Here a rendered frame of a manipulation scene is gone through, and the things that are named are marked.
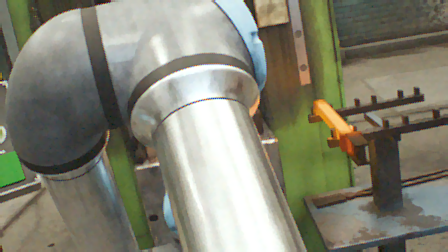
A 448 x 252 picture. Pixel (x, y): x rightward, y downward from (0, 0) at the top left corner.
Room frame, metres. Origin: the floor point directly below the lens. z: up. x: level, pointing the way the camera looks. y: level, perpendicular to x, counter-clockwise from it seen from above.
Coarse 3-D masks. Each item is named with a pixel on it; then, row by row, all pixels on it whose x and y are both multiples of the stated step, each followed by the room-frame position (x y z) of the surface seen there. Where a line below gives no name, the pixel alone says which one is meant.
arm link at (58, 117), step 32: (64, 32) 0.41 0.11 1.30; (32, 64) 0.40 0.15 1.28; (64, 64) 0.39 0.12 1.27; (32, 96) 0.40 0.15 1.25; (64, 96) 0.39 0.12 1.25; (96, 96) 0.39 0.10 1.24; (32, 128) 0.41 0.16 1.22; (64, 128) 0.40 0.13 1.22; (96, 128) 0.42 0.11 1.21; (32, 160) 0.43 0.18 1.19; (64, 160) 0.43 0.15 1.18; (96, 160) 0.47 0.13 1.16; (64, 192) 0.47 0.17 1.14; (96, 192) 0.48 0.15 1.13; (96, 224) 0.50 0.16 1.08; (128, 224) 0.56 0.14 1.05
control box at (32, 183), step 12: (0, 84) 1.18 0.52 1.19; (0, 96) 1.16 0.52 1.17; (0, 108) 1.14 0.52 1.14; (0, 120) 1.12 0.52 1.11; (0, 144) 1.09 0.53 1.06; (24, 168) 1.07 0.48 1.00; (36, 180) 1.06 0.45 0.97; (0, 192) 1.02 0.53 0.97; (12, 192) 1.04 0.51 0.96; (24, 192) 1.08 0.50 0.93
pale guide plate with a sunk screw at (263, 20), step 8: (256, 0) 1.35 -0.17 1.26; (264, 0) 1.35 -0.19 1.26; (272, 0) 1.35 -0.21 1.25; (280, 0) 1.36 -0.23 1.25; (256, 8) 1.35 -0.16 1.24; (264, 8) 1.35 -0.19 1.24; (272, 8) 1.35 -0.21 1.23; (280, 8) 1.36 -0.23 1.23; (256, 16) 1.36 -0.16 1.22; (264, 16) 1.35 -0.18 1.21; (272, 16) 1.35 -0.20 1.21; (280, 16) 1.36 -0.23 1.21; (264, 24) 1.35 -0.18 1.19; (272, 24) 1.35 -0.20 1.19
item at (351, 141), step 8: (320, 104) 1.22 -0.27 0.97; (328, 104) 1.20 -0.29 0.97; (320, 112) 1.17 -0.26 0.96; (328, 112) 1.13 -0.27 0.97; (328, 120) 1.08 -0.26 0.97; (336, 120) 1.05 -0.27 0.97; (336, 128) 1.00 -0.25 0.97; (344, 128) 0.98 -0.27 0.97; (344, 136) 0.92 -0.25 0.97; (352, 136) 0.89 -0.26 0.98; (360, 136) 0.88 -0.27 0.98; (344, 144) 0.92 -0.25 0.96; (352, 144) 0.89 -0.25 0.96; (360, 144) 0.84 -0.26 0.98; (368, 144) 0.84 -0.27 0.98; (352, 152) 0.90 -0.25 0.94; (360, 152) 0.84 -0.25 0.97; (360, 160) 0.84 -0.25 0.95; (368, 160) 0.85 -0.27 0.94
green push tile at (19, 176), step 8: (16, 152) 1.08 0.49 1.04; (0, 160) 1.06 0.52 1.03; (8, 160) 1.07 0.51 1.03; (16, 160) 1.07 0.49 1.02; (0, 168) 1.05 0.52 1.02; (8, 168) 1.05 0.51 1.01; (16, 168) 1.06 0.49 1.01; (0, 176) 1.04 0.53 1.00; (8, 176) 1.04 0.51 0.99; (16, 176) 1.05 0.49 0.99; (24, 176) 1.05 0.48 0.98; (0, 184) 1.03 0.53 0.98; (8, 184) 1.03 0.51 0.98
